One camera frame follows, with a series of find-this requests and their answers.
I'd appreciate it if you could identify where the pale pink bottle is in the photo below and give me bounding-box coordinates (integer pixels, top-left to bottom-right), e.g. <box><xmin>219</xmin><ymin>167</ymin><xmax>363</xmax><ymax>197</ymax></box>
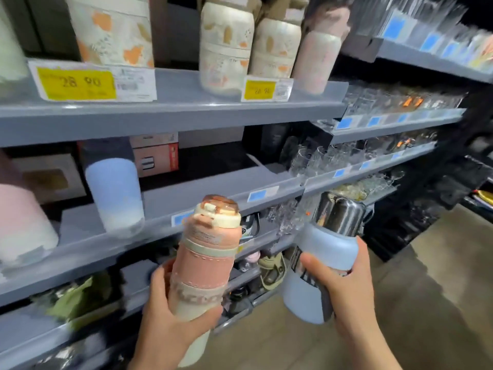
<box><xmin>291</xmin><ymin>5</ymin><xmax>350</xmax><ymax>95</ymax></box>

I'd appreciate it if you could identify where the beige and green bottle lid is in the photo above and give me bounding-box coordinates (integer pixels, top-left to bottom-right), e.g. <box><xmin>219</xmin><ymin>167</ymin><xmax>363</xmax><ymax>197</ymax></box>
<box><xmin>257</xmin><ymin>252</ymin><xmax>286</xmax><ymax>292</ymax></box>

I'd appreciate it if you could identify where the blue and white gradient bottle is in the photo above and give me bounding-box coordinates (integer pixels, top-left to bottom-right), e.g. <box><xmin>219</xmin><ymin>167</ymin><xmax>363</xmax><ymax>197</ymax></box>
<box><xmin>79</xmin><ymin>137</ymin><xmax>145</xmax><ymax>238</ymax></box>

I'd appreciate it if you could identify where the row of clear glass mugs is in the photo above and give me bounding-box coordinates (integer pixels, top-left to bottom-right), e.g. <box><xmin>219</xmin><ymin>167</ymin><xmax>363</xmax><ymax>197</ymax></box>
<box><xmin>266</xmin><ymin>170</ymin><xmax>406</xmax><ymax>236</ymax></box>

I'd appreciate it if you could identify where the blue bottle with steel lid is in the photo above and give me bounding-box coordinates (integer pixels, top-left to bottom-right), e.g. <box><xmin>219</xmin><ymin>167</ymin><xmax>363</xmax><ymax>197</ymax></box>
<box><xmin>282</xmin><ymin>191</ymin><xmax>367</xmax><ymax>326</ymax></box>

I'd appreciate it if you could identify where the pink and white gradient bottle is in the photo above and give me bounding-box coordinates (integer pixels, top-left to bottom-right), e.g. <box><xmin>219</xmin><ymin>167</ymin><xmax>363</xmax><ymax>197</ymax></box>
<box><xmin>0</xmin><ymin>149</ymin><xmax>59</xmax><ymax>267</ymax></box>

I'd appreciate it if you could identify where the row of glasses with orange tags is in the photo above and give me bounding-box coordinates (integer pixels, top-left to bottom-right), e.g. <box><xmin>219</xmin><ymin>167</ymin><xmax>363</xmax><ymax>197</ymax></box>
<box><xmin>342</xmin><ymin>82</ymin><xmax>467</xmax><ymax>122</ymax></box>

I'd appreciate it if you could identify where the small yellow price label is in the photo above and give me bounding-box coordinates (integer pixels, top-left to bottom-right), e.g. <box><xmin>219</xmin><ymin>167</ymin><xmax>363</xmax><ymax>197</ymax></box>
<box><xmin>241</xmin><ymin>76</ymin><xmax>294</xmax><ymax>103</ymax></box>

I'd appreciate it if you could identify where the person's right hand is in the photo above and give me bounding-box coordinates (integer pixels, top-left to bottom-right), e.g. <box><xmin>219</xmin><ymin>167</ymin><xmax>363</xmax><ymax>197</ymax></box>
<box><xmin>300</xmin><ymin>236</ymin><xmax>376</xmax><ymax>340</ymax></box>

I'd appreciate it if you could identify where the white cartoon print cup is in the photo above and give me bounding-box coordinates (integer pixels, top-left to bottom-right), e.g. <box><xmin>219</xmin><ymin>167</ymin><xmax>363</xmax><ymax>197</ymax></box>
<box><xmin>239</xmin><ymin>213</ymin><xmax>261</xmax><ymax>244</ymax></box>

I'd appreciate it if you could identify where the red cardboard box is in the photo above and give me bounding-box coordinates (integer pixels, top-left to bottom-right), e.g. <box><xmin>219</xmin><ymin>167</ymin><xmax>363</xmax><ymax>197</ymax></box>
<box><xmin>129</xmin><ymin>132</ymin><xmax>180</xmax><ymax>178</ymax></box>

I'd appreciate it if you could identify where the row of clear drinking glasses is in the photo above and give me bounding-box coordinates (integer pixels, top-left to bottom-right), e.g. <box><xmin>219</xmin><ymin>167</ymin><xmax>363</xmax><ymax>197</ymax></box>
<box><xmin>348</xmin><ymin>0</ymin><xmax>493</xmax><ymax>73</ymax></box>

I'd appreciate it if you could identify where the pink and cream water bottle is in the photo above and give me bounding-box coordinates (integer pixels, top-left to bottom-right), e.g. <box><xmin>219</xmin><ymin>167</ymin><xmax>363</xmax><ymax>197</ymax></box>
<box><xmin>168</xmin><ymin>194</ymin><xmax>243</xmax><ymax>368</ymax></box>

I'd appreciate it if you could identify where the person's right forearm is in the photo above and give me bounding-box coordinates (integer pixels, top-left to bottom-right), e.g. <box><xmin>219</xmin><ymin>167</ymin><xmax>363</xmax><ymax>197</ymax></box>
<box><xmin>334</xmin><ymin>319</ymin><xmax>403</xmax><ymax>370</ymax></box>

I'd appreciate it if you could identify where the grey metal shelf board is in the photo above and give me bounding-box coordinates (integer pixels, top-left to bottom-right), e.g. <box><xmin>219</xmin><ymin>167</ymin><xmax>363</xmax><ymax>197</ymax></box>
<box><xmin>0</xmin><ymin>68</ymin><xmax>349</xmax><ymax>148</ymax></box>
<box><xmin>0</xmin><ymin>165</ymin><xmax>306</xmax><ymax>307</ymax></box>
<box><xmin>0</xmin><ymin>229</ymin><xmax>295</xmax><ymax>370</ymax></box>

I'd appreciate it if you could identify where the large yellow price label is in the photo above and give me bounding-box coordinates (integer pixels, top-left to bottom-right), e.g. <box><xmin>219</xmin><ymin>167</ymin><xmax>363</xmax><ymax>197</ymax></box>
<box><xmin>28</xmin><ymin>59</ymin><xmax>158</xmax><ymax>103</ymax></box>

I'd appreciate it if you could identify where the green packaged item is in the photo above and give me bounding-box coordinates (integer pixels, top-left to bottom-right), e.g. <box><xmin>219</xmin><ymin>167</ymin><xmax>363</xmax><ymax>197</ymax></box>
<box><xmin>32</xmin><ymin>271</ymin><xmax>117</xmax><ymax>331</ymax></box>

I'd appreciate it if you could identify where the brown cardboard box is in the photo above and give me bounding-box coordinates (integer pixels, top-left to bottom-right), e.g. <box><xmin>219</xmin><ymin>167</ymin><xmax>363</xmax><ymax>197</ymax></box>
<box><xmin>11</xmin><ymin>153</ymin><xmax>88</xmax><ymax>205</ymax></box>

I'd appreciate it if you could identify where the blue shelf label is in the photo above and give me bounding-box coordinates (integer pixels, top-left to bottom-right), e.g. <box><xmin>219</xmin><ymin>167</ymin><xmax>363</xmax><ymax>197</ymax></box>
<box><xmin>247</xmin><ymin>186</ymin><xmax>280</xmax><ymax>203</ymax></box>
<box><xmin>171</xmin><ymin>210</ymin><xmax>195</xmax><ymax>228</ymax></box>

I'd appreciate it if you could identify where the grey glassware shelf board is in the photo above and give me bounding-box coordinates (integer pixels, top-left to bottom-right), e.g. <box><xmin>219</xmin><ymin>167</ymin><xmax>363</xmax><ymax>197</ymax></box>
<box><xmin>311</xmin><ymin>108</ymin><xmax>467</xmax><ymax>146</ymax></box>
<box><xmin>304</xmin><ymin>142</ymin><xmax>438</xmax><ymax>196</ymax></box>
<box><xmin>341</xmin><ymin>34</ymin><xmax>493</xmax><ymax>84</ymax></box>

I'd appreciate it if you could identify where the row of clear stemmed glasses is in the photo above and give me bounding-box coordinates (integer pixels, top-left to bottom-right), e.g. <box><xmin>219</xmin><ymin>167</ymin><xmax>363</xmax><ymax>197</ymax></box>
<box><xmin>289</xmin><ymin>129</ymin><xmax>439</xmax><ymax>178</ymax></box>

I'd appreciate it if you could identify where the person's left hand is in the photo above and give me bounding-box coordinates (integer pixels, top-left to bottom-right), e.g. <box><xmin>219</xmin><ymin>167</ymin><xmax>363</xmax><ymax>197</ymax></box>
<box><xmin>129</xmin><ymin>260</ymin><xmax>224</xmax><ymax>370</ymax></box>

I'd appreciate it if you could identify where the cream bottle with orange pattern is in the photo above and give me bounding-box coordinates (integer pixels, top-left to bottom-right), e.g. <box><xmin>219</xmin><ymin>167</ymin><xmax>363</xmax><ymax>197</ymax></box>
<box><xmin>249</xmin><ymin>17</ymin><xmax>302</xmax><ymax>80</ymax></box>
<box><xmin>199</xmin><ymin>1</ymin><xmax>255</xmax><ymax>97</ymax></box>
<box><xmin>64</xmin><ymin>0</ymin><xmax>155</xmax><ymax>68</ymax></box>

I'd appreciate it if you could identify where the white and green bottle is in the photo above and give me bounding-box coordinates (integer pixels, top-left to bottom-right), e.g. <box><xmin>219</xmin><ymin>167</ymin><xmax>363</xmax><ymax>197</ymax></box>
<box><xmin>0</xmin><ymin>3</ymin><xmax>31</xmax><ymax>84</ymax></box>

